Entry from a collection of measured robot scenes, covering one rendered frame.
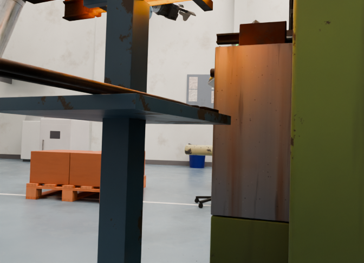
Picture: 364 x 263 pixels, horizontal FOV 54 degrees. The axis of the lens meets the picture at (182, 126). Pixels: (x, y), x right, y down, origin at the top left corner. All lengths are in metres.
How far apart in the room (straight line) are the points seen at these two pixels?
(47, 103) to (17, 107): 0.06
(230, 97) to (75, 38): 9.34
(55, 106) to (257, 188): 0.58
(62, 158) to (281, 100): 3.20
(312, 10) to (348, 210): 0.35
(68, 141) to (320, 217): 5.78
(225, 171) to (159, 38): 8.62
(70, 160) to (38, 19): 7.34
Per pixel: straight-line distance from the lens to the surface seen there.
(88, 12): 0.94
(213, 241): 0.98
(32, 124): 9.44
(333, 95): 0.67
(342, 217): 0.68
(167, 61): 9.29
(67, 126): 6.29
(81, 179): 3.83
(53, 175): 3.98
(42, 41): 10.59
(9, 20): 1.85
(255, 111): 0.93
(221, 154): 0.95
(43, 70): 0.38
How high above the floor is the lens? 0.67
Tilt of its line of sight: 2 degrees up
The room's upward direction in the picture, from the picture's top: 2 degrees clockwise
